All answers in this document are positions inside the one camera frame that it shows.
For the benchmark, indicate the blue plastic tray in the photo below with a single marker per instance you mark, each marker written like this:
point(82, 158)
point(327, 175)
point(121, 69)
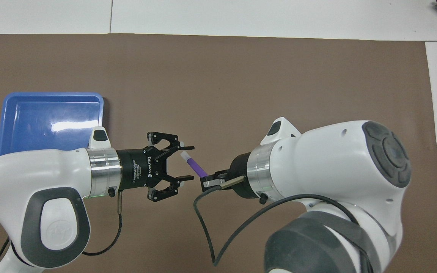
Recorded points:
point(32, 121)

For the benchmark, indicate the brown table mat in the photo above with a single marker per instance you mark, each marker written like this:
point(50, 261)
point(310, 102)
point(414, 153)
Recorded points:
point(218, 94)

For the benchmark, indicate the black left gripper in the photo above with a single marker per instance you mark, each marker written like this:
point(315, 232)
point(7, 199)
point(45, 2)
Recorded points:
point(139, 168)

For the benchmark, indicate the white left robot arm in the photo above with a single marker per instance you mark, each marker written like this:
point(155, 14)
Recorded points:
point(32, 174)

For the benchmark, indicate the purple marker pen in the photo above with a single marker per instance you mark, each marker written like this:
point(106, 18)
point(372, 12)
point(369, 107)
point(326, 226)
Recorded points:
point(195, 165)

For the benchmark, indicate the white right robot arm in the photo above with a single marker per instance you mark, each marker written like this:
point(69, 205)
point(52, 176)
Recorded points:
point(336, 159)

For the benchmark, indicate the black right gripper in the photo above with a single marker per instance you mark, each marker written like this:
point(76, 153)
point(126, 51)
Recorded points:
point(239, 168)

